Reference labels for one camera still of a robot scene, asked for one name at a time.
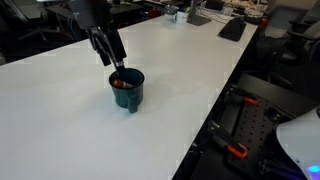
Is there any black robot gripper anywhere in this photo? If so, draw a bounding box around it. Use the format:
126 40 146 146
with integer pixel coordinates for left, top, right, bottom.
68 0 127 78

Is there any orange capped marker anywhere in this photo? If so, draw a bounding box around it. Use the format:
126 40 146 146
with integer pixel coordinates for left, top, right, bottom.
113 79 133 89

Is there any dark teal ceramic mug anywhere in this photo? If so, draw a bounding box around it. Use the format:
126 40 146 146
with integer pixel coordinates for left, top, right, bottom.
109 68 145 113

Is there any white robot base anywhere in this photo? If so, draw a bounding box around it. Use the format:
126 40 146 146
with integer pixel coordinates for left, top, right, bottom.
276 107 320 180

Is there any teal white bowl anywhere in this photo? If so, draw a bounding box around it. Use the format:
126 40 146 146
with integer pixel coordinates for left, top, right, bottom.
165 5 178 20

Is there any white mug with logo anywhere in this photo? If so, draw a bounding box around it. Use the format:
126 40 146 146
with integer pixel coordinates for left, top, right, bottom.
173 11 188 24

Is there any grey office chair left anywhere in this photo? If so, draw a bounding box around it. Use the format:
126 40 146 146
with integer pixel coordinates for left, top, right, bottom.
1 0 58 41

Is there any grey monitor stand base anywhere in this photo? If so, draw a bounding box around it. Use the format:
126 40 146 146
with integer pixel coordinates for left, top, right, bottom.
187 0 210 26

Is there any black pouch on table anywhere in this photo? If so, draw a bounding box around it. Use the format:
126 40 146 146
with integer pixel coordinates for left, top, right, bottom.
218 18 247 42

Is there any black orange clamp upper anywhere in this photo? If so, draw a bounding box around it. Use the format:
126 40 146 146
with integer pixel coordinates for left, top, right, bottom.
228 85 258 105

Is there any black orange clamp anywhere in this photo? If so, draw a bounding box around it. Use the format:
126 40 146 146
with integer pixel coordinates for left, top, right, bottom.
208 121 248 159
228 85 258 105

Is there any black orange clamp lower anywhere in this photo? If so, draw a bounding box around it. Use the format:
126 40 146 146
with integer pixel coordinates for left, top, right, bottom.
208 121 248 159

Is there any black office chair right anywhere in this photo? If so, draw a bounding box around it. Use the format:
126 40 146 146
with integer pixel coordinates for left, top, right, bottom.
256 0 320 94

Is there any black perforated mounting board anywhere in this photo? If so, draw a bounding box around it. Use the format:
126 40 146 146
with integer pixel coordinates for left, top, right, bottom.
226 98 299 180

